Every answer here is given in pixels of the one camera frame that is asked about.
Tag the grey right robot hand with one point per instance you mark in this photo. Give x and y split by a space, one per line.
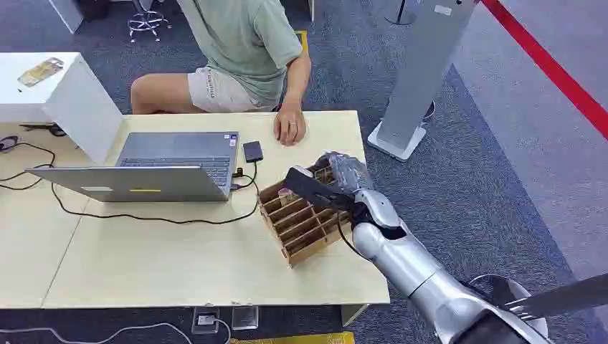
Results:
349 173

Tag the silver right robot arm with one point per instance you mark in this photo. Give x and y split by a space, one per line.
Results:
408 266

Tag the wooden slotted card box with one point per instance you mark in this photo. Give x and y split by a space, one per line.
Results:
299 228

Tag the person's hand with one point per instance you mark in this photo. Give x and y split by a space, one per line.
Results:
290 127

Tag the black external drive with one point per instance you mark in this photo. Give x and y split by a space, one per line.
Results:
252 151

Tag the grey standing pillar with base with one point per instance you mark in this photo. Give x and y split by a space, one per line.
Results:
418 80

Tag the person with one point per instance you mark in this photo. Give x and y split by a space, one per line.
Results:
237 52

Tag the yellow floor mat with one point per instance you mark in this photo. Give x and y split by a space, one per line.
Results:
304 339

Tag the grey open laptop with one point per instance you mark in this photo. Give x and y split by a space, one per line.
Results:
176 156

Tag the clear floor plate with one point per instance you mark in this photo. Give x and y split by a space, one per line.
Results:
245 317

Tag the floor power socket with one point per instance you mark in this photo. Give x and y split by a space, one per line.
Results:
206 320

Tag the red floor tape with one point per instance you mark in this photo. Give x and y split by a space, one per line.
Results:
551 66

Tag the chrome office chair base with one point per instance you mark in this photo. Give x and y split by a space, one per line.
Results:
147 21

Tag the white cabinet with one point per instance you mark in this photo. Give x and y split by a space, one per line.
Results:
71 95

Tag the black glasses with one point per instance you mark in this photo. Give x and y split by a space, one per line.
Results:
45 128

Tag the yellowish flat packet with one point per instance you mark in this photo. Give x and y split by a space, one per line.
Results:
40 72

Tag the black small device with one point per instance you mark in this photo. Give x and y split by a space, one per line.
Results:
8 143

